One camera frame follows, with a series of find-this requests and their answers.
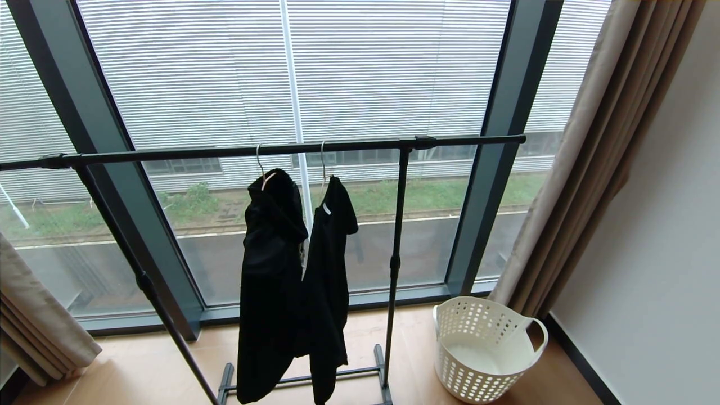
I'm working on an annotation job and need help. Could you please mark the pink clothes hanger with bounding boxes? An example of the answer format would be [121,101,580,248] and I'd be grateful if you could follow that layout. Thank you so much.
[256,143,277,192]
[319,141,335,203]

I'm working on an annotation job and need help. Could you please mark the black garment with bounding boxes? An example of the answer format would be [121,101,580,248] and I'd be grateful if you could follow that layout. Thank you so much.
[295,175,359,405]

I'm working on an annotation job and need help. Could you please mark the black shorts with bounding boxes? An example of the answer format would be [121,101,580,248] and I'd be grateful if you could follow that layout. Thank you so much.
[236,168,309,405]

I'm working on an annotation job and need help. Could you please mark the white laundry basket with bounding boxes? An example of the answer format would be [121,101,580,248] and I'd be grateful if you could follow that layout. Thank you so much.
[433,296,550,404]

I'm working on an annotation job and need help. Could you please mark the black clothes rack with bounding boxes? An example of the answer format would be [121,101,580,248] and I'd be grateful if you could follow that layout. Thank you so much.
[0,134,527,405]

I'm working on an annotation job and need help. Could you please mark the window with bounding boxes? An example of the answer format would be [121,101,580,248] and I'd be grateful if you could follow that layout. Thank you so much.
[0,0,613,337]

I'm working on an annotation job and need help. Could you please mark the beige curtain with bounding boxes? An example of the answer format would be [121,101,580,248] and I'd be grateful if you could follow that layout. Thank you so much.
[0,231,103,386]
[488,0,707,320]

